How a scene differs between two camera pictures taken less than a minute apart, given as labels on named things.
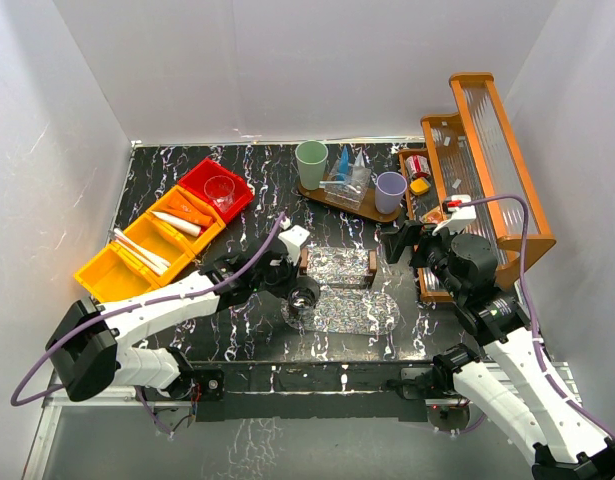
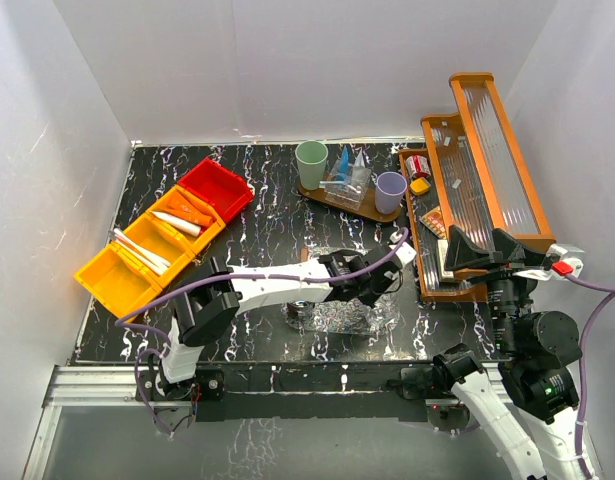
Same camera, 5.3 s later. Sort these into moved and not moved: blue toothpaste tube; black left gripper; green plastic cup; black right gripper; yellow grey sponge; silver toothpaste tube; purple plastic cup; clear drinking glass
Moved: black left gripper; black right gripper; clear drinking glass
Not moved: green plastic cup; purple plastic cup; silver toothpaste tube; yellow grey sponge; blue toothpaste tube
